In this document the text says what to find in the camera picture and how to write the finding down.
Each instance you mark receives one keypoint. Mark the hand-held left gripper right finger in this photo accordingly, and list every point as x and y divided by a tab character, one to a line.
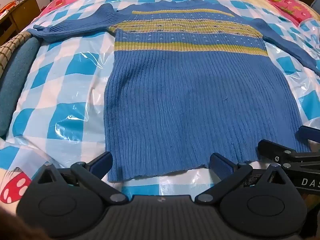
220	164

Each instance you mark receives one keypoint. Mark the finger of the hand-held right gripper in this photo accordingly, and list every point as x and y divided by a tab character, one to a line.
280	152
308	137

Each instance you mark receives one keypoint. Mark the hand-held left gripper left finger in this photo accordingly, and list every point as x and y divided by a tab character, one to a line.
103	163

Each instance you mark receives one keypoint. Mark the blue striped knit sweater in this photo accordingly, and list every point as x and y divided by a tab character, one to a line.
200	100

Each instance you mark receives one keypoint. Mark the blue checkered plastic sheet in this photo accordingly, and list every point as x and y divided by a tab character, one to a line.
62	85

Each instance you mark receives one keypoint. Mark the teal blanket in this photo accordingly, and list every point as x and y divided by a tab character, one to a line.
17	80

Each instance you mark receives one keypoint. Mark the cartoon printed bedsheet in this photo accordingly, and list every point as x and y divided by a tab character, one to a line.
275	0

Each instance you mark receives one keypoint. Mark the plaid cloth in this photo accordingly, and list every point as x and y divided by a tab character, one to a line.
11	48

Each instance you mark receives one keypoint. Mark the wooden cabinet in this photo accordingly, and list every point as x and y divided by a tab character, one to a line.
22	17

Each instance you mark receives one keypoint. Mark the orange plastic toy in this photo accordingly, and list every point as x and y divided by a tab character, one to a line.
7	7

